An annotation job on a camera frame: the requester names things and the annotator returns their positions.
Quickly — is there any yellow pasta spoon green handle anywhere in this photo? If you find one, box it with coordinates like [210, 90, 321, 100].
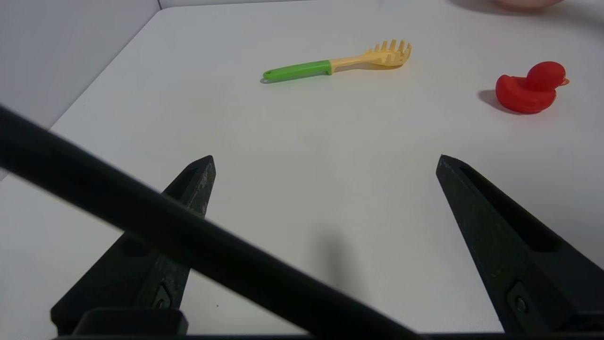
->
[262, 40, 412, 84]

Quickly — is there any black cable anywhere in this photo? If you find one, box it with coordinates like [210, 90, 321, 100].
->
[0, 105, 423, 340]

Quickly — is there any red rubber duck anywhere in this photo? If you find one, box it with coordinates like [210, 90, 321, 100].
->
[495, 61, 570, 115]

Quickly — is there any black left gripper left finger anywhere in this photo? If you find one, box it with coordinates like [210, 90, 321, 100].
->
[50, 155, 217, 336]

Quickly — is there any pink bowl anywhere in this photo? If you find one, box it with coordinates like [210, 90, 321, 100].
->
[493, 0, 565, 11]

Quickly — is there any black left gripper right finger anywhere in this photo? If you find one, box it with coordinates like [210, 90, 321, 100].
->
[436, 154, 604, 334]

